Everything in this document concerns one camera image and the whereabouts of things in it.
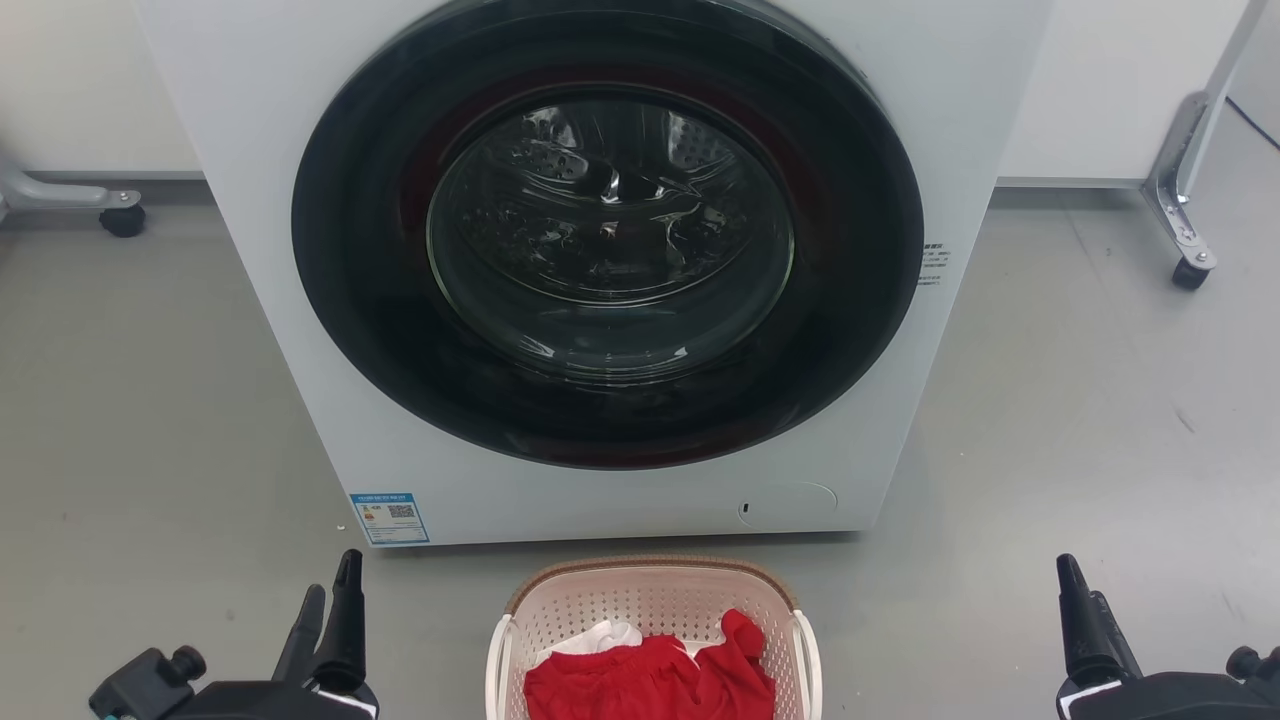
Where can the round black washer door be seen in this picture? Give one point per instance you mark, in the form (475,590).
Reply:
(360,300)

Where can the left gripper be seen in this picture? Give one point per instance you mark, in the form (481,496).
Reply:
(250,702)

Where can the grey metal frame leg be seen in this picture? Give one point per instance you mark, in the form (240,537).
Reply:
(50,192)
(1180,150)

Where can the blue energy label sticker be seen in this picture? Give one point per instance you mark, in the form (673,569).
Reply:
(390,518)

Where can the round filter cover flap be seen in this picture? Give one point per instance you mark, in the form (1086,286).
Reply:
(790,503)

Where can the black caster wheel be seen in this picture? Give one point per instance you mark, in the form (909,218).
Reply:
(1189,275)
(122,221)

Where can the white garment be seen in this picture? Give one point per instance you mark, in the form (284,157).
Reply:
(600,637)

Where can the white front-load washing machine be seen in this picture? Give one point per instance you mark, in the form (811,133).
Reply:
(250,150)

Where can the beige perforated laundry basket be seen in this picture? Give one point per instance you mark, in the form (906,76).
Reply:
(650,592)

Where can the red garment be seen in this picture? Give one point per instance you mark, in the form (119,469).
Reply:
(650,685)

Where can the white partition panel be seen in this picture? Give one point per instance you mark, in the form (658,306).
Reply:
(80,90)
(1100,90)

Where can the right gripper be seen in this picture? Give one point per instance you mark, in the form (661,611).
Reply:
(1180,700)

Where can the steel washer drum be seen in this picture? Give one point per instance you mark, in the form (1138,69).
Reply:
(600,200)

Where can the small text sticker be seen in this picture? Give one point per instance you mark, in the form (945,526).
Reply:
(933,263)

